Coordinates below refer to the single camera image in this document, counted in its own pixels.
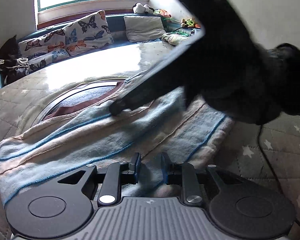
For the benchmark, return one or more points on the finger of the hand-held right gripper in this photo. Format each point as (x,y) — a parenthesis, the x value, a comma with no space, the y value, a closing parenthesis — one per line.
(140,97)

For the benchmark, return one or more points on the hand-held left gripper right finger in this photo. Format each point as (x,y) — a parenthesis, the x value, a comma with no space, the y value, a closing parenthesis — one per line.
(165,167)

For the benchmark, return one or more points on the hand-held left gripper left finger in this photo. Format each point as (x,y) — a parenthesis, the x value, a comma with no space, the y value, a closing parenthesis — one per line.
(137,166)

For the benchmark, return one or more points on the blue striped towel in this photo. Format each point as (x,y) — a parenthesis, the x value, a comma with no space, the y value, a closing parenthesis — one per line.
(115,135)

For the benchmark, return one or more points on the person's right forearm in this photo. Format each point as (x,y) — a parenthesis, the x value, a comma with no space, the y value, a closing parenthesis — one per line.
(297,80)

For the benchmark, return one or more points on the person's right hand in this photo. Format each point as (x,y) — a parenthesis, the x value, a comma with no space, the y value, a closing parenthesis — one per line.
(240,92)

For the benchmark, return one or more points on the brown and green plush toy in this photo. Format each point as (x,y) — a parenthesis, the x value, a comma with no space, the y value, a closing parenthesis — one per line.
(190,22)

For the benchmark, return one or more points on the crumpled floral cloth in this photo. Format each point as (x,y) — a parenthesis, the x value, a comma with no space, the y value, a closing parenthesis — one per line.
(175,38)

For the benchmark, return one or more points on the orange toy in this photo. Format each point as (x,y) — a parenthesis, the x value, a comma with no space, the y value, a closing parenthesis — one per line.
(162,13)

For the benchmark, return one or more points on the grey pillow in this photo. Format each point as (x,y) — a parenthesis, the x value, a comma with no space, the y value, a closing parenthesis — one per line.
(143,28)

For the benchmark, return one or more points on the white and black plush toy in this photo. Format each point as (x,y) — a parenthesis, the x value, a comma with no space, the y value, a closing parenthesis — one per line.
(142,8)

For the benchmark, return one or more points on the blue sofa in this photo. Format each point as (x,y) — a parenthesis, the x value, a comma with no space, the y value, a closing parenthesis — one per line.
(120,23)

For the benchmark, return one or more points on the butterfly print pillow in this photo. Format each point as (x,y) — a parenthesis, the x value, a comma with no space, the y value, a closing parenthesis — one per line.
(48,60)
(88,33)
(43,40)

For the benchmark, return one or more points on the wooden window sill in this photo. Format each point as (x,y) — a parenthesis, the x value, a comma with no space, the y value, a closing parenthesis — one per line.
(72,17)

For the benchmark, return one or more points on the grey star quilted blanket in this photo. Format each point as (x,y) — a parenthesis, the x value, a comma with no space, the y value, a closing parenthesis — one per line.
(277,155)

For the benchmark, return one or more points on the black and white garment pile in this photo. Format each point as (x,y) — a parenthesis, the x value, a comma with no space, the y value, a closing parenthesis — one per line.
(10,67)

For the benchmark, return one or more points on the black bag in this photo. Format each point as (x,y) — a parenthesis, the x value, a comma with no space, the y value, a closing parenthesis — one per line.
(7,47)

